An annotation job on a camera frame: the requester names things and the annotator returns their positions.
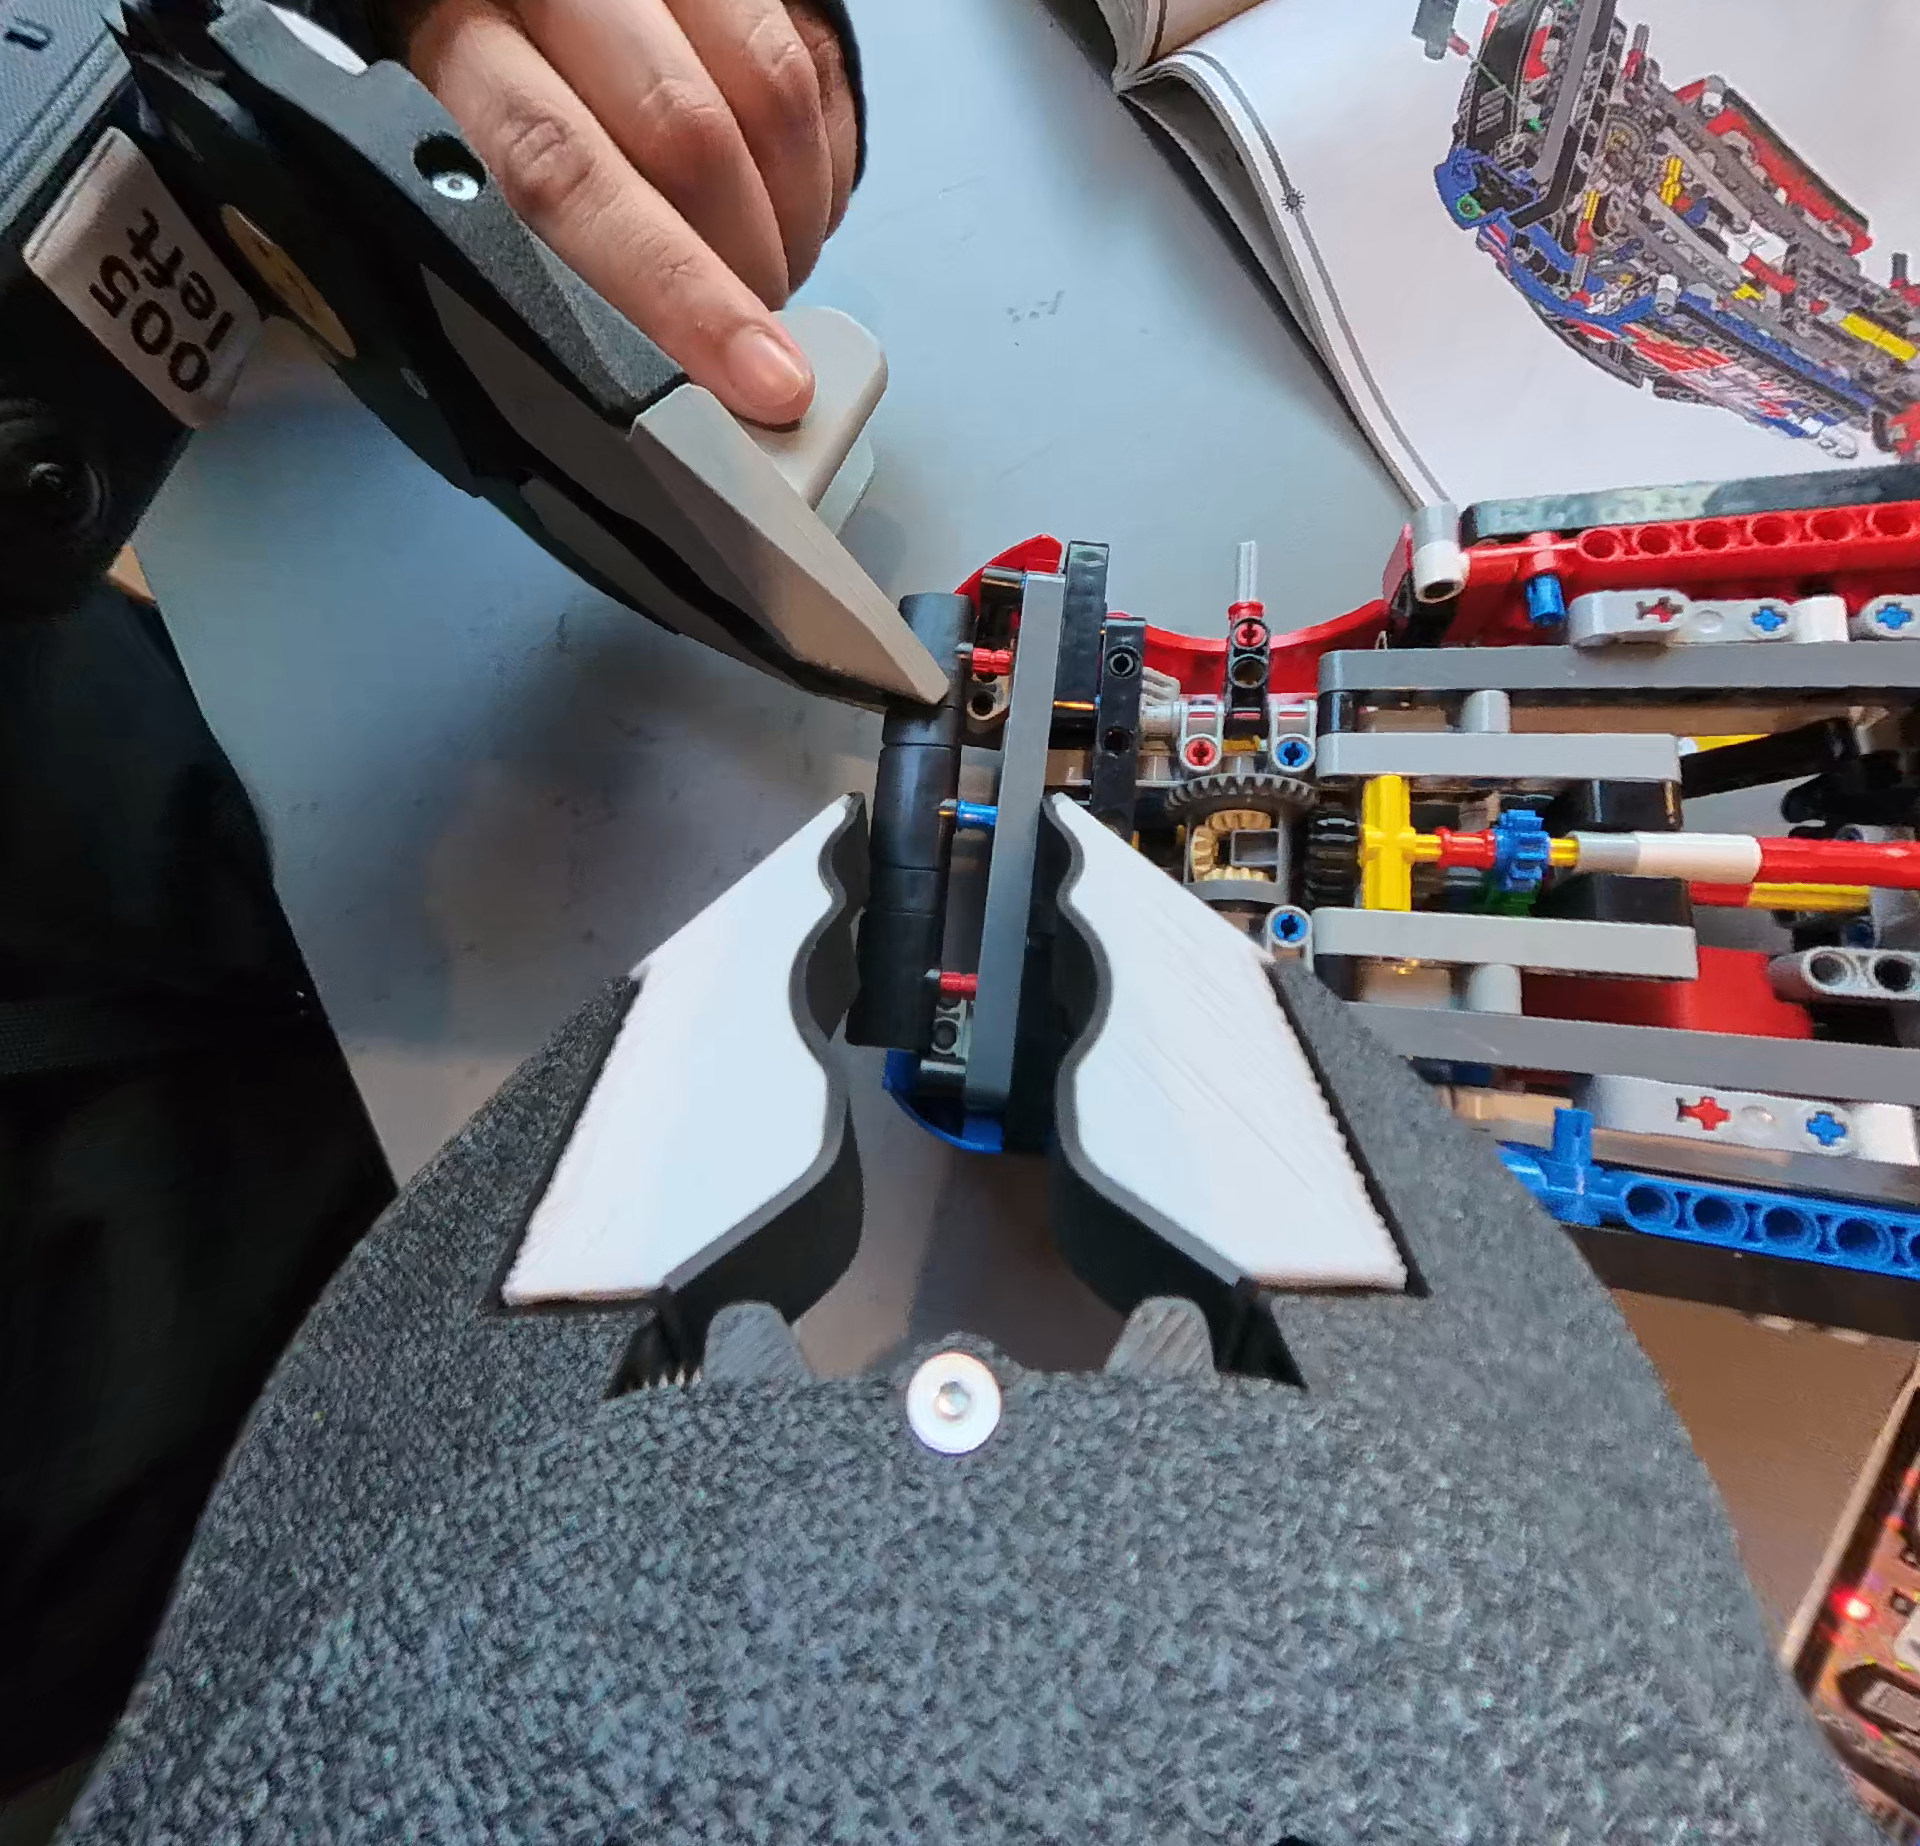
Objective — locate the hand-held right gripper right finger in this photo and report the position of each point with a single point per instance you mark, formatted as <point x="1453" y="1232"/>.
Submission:
<point x="1230" y="1110"/>

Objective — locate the person's left hand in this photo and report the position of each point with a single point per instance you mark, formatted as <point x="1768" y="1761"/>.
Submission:
<point x="630" y="151"/>

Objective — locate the black segmented brick bar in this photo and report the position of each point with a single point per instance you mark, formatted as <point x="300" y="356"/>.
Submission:
<point x="900" y="885"/>

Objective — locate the instruction booklet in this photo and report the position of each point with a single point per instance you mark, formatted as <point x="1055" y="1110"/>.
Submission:
<point x="1351" y="151"/>

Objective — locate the person's dark clothing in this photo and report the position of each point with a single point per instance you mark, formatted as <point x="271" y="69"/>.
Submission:
<point x="120" y="976"/>

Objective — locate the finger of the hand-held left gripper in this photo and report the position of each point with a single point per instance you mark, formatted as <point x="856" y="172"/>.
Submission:
<point x="645" y="571"/>
<point x="750" y="541"/>

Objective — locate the toy brick car model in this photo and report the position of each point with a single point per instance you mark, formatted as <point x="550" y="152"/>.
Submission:
<point x="1501" y="765"/>

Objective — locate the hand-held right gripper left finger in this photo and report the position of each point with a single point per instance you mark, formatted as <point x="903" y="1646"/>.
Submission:
<point x="706" y="1066"/>

